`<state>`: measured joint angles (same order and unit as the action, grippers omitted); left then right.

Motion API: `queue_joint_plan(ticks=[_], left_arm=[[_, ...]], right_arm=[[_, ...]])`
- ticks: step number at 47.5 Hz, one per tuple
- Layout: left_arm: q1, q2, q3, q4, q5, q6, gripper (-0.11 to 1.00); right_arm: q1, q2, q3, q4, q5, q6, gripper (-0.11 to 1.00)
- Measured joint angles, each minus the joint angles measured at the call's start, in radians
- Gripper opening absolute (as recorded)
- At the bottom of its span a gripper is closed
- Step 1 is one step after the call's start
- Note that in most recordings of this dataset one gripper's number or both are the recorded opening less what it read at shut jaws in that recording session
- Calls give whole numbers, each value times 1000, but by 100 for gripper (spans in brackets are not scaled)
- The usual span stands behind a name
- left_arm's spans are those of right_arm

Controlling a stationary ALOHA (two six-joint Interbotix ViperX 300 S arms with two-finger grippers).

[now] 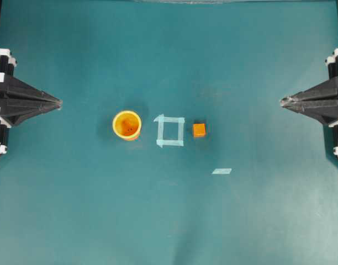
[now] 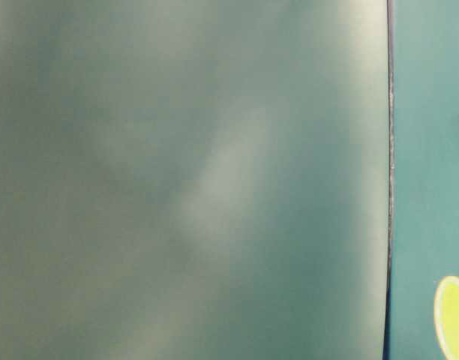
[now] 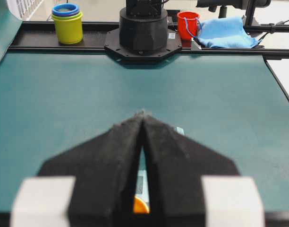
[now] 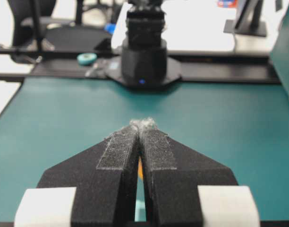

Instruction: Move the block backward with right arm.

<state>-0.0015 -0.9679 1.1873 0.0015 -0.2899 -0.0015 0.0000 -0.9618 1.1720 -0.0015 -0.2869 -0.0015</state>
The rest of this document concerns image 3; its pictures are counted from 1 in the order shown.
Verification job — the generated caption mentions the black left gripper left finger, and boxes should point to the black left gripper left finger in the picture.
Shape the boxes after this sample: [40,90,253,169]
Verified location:
[10,113,145,227]

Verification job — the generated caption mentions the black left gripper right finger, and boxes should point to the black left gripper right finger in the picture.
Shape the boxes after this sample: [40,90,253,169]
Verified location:
[140,113,265,227]

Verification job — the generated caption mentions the orange block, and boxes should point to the orange block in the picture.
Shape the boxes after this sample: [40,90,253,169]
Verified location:
[133,196,150,214]

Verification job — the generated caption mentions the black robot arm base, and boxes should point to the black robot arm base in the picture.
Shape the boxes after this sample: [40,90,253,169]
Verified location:
[104,0,182,61]

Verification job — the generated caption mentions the green table mat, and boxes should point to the green table mat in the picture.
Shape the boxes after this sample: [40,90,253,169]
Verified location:
[0,51,289,213]

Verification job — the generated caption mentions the blue cloth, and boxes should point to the blue cloth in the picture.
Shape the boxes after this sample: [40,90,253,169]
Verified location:
[194,16,261,49]

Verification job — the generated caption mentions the red cup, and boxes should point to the red cup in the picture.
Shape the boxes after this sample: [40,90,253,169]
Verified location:
[177,11,201,41]

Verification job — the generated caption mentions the yellow-green stacked cups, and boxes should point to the yellow-green stacked cups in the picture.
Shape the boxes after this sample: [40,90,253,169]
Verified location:
[52,12,83,44]

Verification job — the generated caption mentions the blue ring cup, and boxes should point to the blue ring cup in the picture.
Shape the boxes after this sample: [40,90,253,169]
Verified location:
[52,3,80,17]

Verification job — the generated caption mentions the black camera stand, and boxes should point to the black camera stand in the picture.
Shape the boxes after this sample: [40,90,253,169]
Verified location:
[196,0,289,34]

